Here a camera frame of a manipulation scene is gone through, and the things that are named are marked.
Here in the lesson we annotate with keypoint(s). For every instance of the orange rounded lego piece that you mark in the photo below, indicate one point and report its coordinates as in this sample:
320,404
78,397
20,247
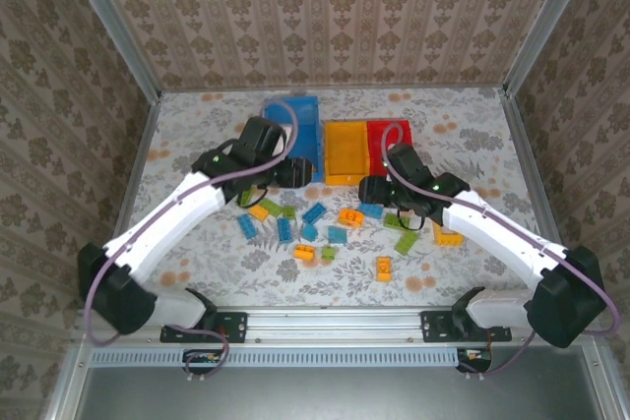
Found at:
351,217

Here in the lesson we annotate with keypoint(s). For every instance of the orange lego brick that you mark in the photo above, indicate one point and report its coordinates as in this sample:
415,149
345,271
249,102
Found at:
384,268
304,252
258,213

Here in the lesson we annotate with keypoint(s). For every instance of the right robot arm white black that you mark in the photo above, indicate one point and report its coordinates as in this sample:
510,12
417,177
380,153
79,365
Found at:
492,228

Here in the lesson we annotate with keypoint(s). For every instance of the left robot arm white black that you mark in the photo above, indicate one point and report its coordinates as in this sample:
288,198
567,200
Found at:
162,223

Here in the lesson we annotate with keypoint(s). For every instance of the red plastic container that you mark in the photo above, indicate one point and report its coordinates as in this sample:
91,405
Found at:
376,137

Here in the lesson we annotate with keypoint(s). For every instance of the blue plastic container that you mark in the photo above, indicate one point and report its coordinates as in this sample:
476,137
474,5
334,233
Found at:
307,135

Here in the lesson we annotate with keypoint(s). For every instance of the orange plastic container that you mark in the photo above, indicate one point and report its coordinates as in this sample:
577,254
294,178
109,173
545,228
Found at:
347,149

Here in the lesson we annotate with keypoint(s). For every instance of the small green lego brick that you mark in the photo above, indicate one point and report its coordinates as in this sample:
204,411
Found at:
329,253
289,213

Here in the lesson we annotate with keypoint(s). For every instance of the large yellow lego brick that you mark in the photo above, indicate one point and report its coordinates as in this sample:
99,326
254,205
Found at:
448,238

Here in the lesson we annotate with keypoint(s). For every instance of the small blue lego brick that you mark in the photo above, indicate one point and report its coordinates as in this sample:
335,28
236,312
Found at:
309,232

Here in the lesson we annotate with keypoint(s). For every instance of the grey metal panel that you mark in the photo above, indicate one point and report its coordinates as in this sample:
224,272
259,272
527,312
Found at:
344,393

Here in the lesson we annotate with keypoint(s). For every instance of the black right mounting bracket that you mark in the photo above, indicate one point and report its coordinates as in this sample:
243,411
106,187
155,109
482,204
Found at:
435,326

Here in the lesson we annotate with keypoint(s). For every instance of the black mounting bracket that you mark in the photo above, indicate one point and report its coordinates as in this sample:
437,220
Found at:
435,326
231,326

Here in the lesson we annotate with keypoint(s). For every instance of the aluminium mounting rail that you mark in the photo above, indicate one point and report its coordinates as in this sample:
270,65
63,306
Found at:
334,325

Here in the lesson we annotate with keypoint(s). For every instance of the black left mounting bracket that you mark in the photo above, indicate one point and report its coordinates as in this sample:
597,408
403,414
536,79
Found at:
231,326

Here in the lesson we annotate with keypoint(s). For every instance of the aluminium frame post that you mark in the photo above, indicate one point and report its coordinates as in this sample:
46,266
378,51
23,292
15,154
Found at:
113,26
546,26

